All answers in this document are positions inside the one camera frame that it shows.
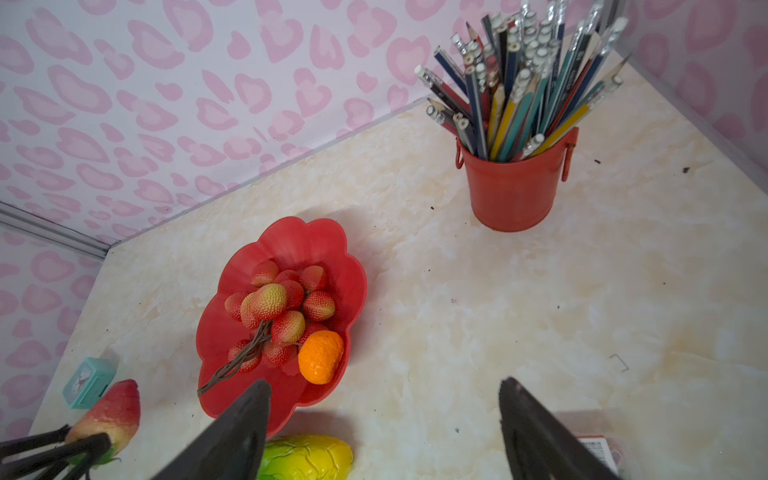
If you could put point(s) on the red flower-shaped fruit bowl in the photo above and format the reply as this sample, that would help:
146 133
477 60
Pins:
293 244

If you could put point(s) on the red pencil bucket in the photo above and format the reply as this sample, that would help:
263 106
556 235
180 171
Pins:
513 197

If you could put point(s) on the bundle of pencils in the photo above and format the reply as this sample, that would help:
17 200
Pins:
525 83

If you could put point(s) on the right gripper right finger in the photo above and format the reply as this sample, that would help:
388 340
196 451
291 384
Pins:
537 444

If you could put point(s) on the red lychee bunch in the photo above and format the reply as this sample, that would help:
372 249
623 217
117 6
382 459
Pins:
277 311

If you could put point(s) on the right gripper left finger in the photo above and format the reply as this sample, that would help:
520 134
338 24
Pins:
232 446

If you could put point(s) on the white labelled packet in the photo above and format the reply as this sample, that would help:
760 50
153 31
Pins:
590 428

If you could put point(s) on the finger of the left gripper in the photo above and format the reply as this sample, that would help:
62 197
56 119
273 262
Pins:
48 456

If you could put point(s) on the pink-red fake strawberry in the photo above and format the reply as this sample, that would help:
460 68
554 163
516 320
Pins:
116 414

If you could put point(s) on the small teal clock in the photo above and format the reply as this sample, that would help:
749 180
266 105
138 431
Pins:
89 383

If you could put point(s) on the green-yellow fake mango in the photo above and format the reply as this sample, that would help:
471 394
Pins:
306 456

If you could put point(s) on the small fake orange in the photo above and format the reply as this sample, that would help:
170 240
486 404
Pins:
320 356

